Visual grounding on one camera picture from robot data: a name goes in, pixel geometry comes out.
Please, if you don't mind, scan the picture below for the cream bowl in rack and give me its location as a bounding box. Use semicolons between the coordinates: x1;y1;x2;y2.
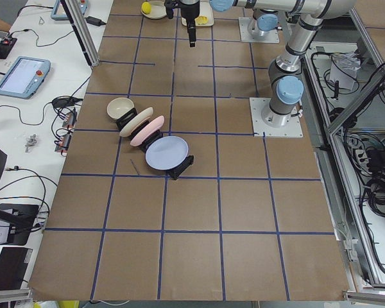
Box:
107;98;134;121

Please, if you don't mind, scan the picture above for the black monitor stand base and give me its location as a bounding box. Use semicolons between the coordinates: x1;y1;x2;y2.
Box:
0;203;39;246

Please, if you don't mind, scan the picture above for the blue plate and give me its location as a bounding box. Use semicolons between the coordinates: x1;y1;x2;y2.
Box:
146;135;189;170

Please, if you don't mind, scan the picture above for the cream serving tray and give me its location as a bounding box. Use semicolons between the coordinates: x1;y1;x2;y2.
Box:
193;1;214;27

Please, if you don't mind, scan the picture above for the far teach pendant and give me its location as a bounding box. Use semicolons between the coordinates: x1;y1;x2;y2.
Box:
51;0;91;21

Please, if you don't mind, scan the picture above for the yellow lemon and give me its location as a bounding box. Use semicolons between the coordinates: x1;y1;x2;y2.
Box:
141;1;152;15

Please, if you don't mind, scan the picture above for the white box in cabinet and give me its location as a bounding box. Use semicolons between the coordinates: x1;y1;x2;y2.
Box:
329;52;361;90

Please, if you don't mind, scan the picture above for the pink plate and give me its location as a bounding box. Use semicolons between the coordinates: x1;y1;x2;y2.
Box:
130;115;165;146

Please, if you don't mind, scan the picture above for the yellow bread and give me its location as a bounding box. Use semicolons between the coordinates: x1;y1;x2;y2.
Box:
194;15;209;26

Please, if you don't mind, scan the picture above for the white bowl with lemon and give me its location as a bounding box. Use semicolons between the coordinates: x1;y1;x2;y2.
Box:
141;1;166;19

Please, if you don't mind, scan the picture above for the black dish rack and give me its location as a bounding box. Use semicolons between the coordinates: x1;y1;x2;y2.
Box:
115;108;194;180

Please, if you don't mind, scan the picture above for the near teach pendant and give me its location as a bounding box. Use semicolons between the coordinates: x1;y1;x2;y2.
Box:
0;56;51;99

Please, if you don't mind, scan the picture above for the teach pendant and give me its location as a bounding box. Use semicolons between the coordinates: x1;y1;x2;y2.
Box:
51;0;91;21
0;56;51;99

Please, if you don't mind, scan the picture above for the cream plate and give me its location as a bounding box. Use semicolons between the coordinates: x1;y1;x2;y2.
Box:
119;107;153;137

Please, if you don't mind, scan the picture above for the black power adapter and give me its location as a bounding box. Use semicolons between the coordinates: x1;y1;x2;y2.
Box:
85;16;107;26

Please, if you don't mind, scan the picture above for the aluminium frame post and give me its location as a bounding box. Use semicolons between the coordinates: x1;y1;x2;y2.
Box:
60;0;99;67

